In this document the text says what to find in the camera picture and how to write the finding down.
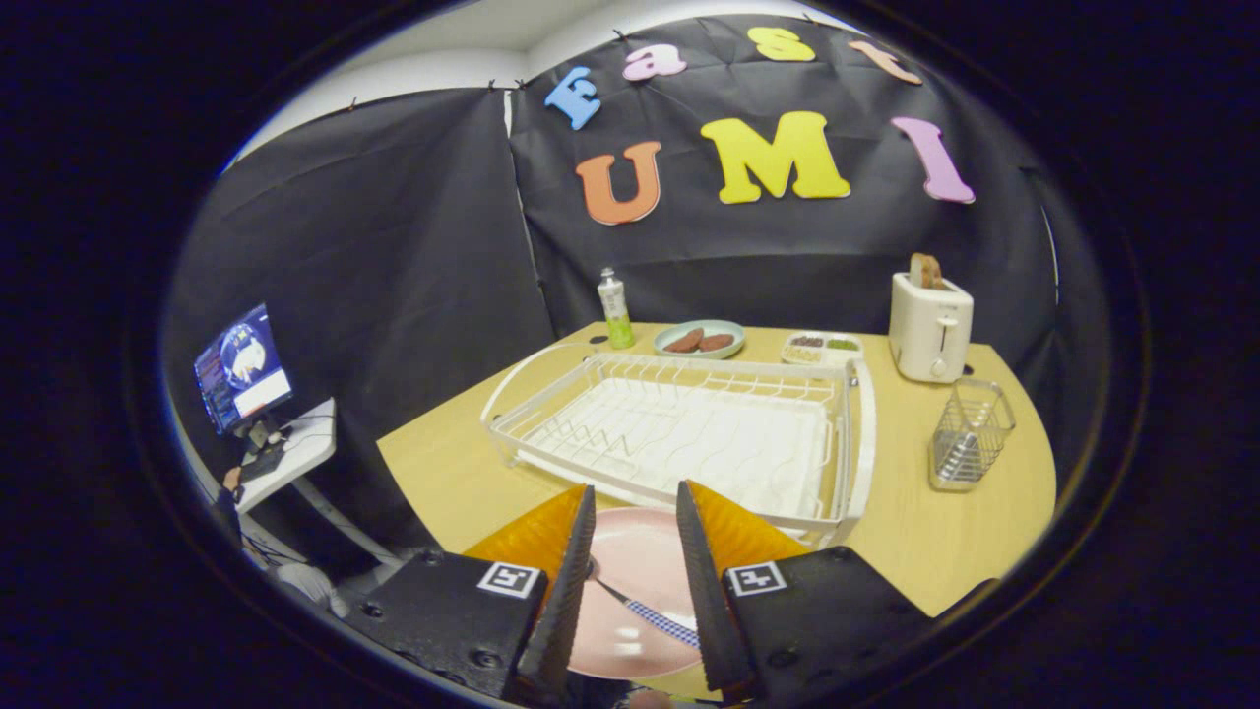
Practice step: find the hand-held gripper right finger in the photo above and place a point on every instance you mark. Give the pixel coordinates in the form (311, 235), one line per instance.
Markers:
(704, 611)

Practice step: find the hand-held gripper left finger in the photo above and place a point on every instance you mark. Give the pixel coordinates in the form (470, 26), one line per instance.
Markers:
(566, 611)

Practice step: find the pink plate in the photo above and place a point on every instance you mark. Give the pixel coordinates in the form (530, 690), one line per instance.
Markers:
(640, 551)

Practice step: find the pale green plate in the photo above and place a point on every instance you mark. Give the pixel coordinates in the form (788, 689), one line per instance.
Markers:
(701, 355)

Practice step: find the brown meat patty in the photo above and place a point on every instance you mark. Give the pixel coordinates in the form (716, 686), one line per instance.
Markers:
(685, 340)
(717, 343)

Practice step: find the white divided tray with grains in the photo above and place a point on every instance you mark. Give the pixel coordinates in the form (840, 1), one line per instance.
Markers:
(822, 353)

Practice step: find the green drink bottle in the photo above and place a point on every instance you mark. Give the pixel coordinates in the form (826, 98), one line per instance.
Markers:
(616, 315)

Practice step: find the white side desk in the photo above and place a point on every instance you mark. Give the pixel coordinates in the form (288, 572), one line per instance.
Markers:
(310, 443)

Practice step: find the black keyboard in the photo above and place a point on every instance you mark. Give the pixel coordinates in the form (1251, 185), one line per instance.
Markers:
(264, 463)

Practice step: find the white toaster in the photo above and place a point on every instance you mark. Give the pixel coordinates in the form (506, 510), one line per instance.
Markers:
(930, 335)

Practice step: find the brown bread slice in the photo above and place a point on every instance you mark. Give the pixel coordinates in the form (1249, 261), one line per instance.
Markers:
(935, 273)
(918, 271)

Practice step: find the black backdrop cloth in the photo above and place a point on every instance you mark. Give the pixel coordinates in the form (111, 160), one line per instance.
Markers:
(394, 246)

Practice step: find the computer monitor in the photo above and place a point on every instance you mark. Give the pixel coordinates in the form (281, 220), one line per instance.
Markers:
(241, 364)

